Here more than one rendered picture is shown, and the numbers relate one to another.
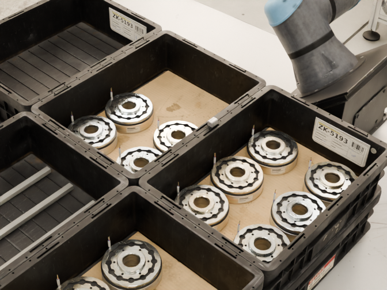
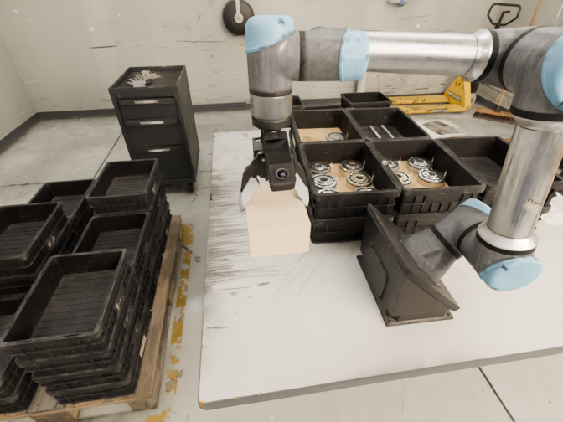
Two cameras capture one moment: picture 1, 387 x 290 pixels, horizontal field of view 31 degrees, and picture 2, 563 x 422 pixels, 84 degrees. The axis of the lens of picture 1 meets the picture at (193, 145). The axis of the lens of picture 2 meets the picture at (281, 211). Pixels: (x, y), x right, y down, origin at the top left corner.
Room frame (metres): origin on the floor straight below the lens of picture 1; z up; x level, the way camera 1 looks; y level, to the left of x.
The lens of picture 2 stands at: (1.49, -1.06, 1.51)
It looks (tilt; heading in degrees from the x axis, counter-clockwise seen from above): 37 degrees down; 134
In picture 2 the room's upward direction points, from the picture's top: straight up
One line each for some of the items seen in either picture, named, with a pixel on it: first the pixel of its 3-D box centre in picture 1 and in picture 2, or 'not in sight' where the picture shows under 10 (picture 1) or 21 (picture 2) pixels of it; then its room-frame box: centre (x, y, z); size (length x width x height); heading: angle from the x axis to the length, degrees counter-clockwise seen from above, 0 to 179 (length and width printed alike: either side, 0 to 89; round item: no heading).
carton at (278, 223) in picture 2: not in sight; (274, 216); (1.10, -0.69, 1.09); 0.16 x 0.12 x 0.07; 143
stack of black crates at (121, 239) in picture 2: not in sight; (121, 263); (0.11, -0.84, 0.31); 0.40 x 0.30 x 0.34; 143
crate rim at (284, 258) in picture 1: (269, 169); (343, 167); (0.92, -0.14, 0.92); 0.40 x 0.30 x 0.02; 139
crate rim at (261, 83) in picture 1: (151, 99); (420, 163); (1.11, 0.09, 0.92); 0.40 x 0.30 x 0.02; 139
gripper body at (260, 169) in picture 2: not in sight; (271, 144); (1.08, -0.67, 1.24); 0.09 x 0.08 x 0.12; 143
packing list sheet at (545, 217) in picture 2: not in sight; (544, 201); (1.53, 0.56, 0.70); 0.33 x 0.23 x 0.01; 143
